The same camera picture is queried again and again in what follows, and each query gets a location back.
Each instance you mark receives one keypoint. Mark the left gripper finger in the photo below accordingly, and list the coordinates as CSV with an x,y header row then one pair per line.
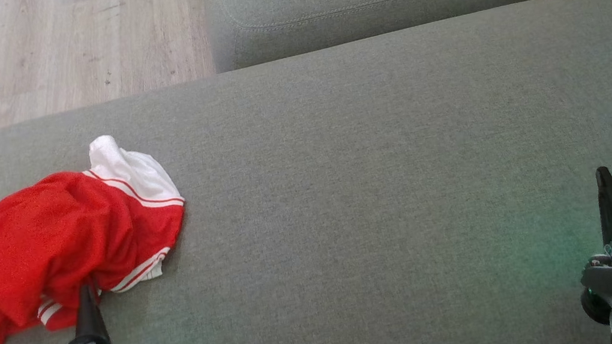
x,y
90,322

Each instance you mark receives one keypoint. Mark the red jersey with white sleeves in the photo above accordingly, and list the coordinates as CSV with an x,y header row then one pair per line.
x,y
50,246

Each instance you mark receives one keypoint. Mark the large grey sofa seat cushion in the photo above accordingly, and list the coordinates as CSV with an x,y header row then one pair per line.
x,y
375,186

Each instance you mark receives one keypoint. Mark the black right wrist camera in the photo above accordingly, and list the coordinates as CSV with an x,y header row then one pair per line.
x,y
608,284

